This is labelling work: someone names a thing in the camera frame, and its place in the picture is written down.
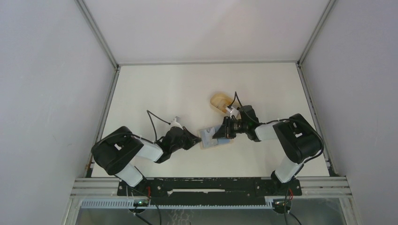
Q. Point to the beige leather card holder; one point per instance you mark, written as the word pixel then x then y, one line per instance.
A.
pixel 206 145

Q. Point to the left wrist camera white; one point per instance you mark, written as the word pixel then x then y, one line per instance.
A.
pixel 175 123

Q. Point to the aluminium front frame rail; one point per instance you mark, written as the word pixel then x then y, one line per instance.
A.
pixel 311 187

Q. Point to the beige oval plastic tray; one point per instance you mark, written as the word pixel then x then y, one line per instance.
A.
pixel 215 97

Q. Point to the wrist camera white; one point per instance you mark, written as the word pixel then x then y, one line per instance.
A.
pixel 232 111
pixel 175 123

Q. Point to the right circuit board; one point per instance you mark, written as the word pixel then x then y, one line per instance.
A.
pixel 282 204

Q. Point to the left green circuit board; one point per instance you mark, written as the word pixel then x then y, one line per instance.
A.
pixel 141 203

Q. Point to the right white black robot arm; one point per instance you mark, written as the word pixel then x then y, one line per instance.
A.
pixel 299 141

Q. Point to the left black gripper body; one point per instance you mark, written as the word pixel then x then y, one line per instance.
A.
pixel 174 148

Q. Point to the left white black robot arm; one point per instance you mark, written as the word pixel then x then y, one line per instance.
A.
pixel 115 152

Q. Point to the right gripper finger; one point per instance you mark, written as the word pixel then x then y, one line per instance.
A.
pixel 227 121
pixel 222 133

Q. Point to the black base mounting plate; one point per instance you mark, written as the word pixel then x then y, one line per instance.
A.
pixel 209 190

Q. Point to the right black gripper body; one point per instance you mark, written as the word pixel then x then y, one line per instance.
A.
pixel 239 126

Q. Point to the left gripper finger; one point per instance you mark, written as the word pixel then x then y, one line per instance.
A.
pixel 186 145
pixel 190 136

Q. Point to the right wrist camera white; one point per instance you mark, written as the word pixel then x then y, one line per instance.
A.
pixel 232 111

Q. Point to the white slotted cable duct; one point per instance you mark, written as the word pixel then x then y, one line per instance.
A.
pixel 128 204

